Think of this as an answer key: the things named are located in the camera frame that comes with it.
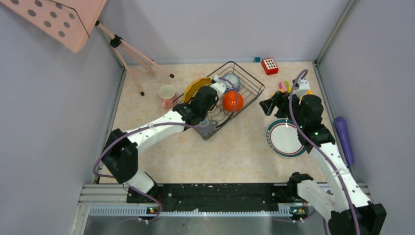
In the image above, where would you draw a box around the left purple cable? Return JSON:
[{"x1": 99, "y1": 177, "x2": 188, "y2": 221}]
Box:
[{"x1": 92, "y1": 76, "x2": 240, "y2": 224}]

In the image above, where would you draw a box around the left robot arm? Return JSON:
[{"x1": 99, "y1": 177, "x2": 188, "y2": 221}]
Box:
[{"x1": 98, "y1": 76, "x2": 237, "y2": 202}]

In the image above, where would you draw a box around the grey mug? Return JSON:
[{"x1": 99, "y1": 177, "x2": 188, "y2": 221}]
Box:
[{"x1": 198, "y1": 119, "x2": 218, "y2": 138}]

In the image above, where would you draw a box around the yellow polka dot plate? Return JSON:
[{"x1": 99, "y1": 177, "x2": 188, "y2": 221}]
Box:
[{"x1": 183, "y1": 77, "x2": 212, "y2": 103}]

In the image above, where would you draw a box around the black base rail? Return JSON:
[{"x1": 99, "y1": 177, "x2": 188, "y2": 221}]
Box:
[{"x1": 126, "y1": 183, "x2": 304, "y2": 212}]

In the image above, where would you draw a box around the blue red patterned bowl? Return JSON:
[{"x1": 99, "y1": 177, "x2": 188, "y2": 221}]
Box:
[{"x1": 223, "y1": 73, "x2": 241, "y2": 93}]

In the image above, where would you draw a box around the pink mug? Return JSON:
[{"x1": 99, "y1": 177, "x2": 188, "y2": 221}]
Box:
[{"x1": 159, "y1": 85, "x2": 177, "y2": 109}]

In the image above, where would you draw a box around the purple handle tool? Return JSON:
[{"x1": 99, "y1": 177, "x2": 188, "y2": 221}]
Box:
[{"x1": 334, "y1": 117, "x2": 354, "y2": 165}]

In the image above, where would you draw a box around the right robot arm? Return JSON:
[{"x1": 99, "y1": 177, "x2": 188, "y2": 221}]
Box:
[{"x1": 259, "y1": 78, "x2": 387, "y2": 235}]

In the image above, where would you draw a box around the pink toy block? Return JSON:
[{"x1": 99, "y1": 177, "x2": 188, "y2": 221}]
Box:
[{"x1": 279, "y1": 81, "x2": 291, "y2": 93}]

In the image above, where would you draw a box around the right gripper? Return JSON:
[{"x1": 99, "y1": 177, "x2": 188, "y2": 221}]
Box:
[{"x1": 259, "y1": 91, "x2": 306, "y2": 128}]

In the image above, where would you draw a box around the orange bowl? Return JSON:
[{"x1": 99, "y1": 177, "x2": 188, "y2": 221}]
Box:
[{"x1": 222, "y1": 91, "x2": 244, "y2": 112}]

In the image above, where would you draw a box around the red toy block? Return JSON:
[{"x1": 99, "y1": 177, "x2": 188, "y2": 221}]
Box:
[{"x1": 261, "y1": 57, "x2": 279, "y2": 75}]

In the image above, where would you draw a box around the white plate green rim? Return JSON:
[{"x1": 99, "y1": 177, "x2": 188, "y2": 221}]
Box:
[{"x1": 266, "y1": 118, "x2": 306, "y2": 158}]

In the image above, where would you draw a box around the pink perforated stand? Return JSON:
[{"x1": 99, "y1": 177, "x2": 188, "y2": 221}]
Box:
[{"x1": 0, "y1": 0, "x2": 174, "y2": 78}]

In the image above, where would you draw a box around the black wire dish rack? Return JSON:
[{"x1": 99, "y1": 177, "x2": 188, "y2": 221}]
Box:
[{"x1": 172, "y1": 61, "x2": 266, "y2": 141}]

